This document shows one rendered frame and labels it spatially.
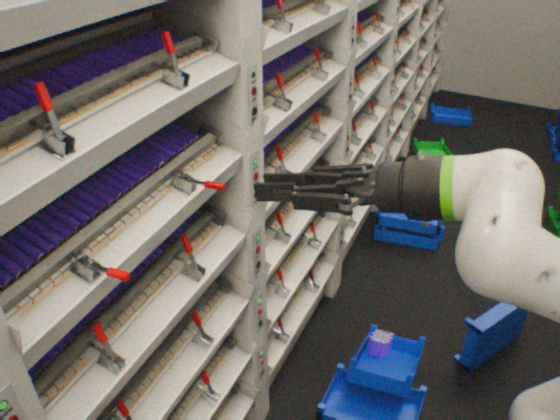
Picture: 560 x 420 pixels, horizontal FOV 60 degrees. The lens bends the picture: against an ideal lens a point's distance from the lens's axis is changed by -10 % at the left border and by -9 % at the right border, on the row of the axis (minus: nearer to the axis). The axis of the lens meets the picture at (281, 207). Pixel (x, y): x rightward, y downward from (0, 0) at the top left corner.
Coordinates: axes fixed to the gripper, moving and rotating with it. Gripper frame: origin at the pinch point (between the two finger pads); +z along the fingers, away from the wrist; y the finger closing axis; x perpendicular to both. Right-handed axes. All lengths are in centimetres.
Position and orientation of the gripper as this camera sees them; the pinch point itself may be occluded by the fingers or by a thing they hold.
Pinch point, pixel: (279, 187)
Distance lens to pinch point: 84.8
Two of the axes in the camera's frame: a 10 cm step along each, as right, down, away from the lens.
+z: -9.0, -0.2, 4.4
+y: 4.0, -4.7, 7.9
